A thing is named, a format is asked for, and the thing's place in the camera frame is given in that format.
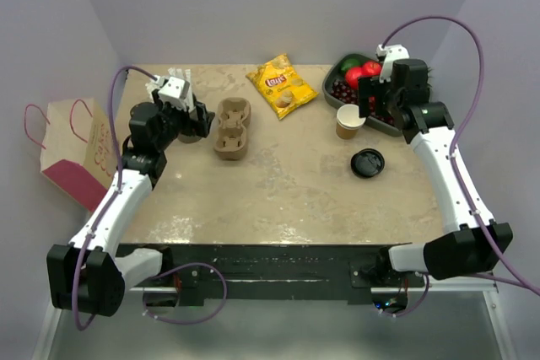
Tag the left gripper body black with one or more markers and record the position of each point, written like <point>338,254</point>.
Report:
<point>176,120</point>

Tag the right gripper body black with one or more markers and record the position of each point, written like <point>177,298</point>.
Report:
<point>396,99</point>

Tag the brown paper coffee cup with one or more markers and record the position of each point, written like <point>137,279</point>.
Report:
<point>348,121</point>

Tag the black coffee cup lid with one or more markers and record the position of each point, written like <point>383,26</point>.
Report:
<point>367,163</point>

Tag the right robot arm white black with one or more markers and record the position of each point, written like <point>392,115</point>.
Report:
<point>472,241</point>

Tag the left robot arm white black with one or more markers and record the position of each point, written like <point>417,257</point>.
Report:
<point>86,275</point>

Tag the grey straw holder cup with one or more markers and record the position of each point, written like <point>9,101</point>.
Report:
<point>188,139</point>

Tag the small red apple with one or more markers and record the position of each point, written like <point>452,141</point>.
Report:
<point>371,69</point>

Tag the cardboard cup carrier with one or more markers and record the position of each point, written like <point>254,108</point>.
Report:
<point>234,117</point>

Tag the large red apple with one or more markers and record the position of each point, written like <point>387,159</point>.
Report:
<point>352,77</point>

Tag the dark grape bunch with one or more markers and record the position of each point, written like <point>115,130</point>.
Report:
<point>341,91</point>

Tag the dark green fruit tray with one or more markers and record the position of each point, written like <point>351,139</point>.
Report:
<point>381,124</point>

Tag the yellow Lays chips bag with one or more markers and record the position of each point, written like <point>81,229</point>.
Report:
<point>278,82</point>

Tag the paper bag pink white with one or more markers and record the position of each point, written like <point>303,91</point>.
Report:
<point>76,152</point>

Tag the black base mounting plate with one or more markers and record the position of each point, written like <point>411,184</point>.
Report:
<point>356,274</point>

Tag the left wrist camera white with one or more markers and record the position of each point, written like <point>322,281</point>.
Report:
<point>177,92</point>

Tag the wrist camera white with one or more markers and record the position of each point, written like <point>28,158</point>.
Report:
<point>387,55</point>
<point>177,92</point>

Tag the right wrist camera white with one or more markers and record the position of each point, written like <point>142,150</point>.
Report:
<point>387,55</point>

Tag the aluminium rail frame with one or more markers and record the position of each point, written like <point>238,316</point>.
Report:
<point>457,320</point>

